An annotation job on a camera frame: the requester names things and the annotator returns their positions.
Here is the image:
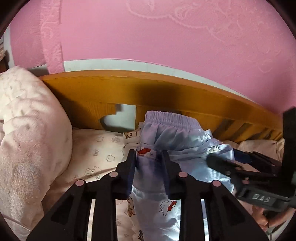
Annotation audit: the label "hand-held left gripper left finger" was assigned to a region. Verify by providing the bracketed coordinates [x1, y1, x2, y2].
[26, 149, 137, 241]

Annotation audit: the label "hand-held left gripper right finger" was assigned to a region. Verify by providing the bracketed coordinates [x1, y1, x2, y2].
[161, 151, 270, 241]

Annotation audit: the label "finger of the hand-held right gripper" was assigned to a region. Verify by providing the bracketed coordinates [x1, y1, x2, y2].
[206, 154, 255, 181]
[232, 148, 282, 172]

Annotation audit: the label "blue satin cat-print pants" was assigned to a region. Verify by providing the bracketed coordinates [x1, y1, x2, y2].
[129, 110, 236, 241]

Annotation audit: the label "person's right hand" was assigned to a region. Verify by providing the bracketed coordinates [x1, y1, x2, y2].
[252, 205, 291, 232]

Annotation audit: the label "pink printed pillow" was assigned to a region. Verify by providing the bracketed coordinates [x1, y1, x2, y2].
[238, 138, 286, 163]

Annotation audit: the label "pink printed bed sheet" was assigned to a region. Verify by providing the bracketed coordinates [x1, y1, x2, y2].
[43, 128, 139, 241]

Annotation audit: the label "pink fluffy quilt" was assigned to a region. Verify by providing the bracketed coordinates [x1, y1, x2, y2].
[0, 65, 73, 241]

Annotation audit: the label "wooden bed rail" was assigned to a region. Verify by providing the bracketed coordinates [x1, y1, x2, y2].
[38, 70, 285, 142]

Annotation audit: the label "large pink lace-print wall sheet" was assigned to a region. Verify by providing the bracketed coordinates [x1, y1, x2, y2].
[58, 0, 296, 114]

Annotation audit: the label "narrow pink lace-print wall sheet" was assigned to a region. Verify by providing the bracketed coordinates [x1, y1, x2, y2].
[39, 0, 65, 73]

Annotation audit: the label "small pink wall sheet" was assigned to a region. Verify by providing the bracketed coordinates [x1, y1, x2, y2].
[9, 0, 48, 68]

